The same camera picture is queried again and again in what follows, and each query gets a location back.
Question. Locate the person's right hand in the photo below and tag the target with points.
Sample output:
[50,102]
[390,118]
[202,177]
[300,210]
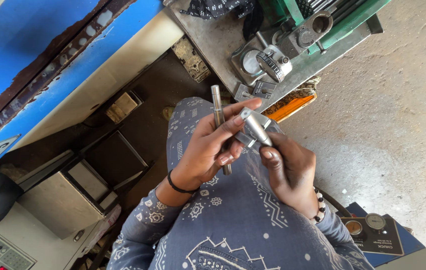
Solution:
[291,172]

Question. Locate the person's left hand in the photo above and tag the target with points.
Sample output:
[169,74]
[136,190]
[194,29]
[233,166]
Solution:
[198,153]

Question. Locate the steel round rod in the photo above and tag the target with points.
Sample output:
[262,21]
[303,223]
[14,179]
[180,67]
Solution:
[217,105]

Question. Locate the grey metal micrometer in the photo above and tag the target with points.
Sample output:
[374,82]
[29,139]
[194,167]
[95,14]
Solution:
[256,125]

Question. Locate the black wristband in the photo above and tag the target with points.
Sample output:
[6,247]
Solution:
[177,187]

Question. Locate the orange board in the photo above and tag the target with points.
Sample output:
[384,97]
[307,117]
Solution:
[290,108]

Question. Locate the person's patterned grey clothing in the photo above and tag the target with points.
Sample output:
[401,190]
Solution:
[235,225]

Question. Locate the small beige metal box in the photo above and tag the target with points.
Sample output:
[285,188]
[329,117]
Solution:
[123,107]

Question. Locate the rusty metal latch plate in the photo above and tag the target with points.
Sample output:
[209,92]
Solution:
[191,59]

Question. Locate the black plate with pressure gauges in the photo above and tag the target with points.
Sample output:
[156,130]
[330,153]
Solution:
[376,236]

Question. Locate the steel graduated handwheel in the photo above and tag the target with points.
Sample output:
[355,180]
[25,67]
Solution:
[275,63]

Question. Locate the green lathe machine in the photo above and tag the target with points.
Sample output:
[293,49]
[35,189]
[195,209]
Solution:
[310,56]

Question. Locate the blue hydraulic unit box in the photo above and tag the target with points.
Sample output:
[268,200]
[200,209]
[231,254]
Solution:
[410,243]

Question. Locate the grey metal box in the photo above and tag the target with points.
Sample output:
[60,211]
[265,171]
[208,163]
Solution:
[66,202]

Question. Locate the dark patterned cloth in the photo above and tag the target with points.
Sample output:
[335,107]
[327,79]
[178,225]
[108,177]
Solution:
[216,7]

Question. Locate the blue machine cabinet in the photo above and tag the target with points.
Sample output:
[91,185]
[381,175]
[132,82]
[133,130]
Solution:
[29,56]

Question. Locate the grey keypad control panel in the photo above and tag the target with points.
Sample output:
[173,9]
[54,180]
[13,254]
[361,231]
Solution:
[1,257]

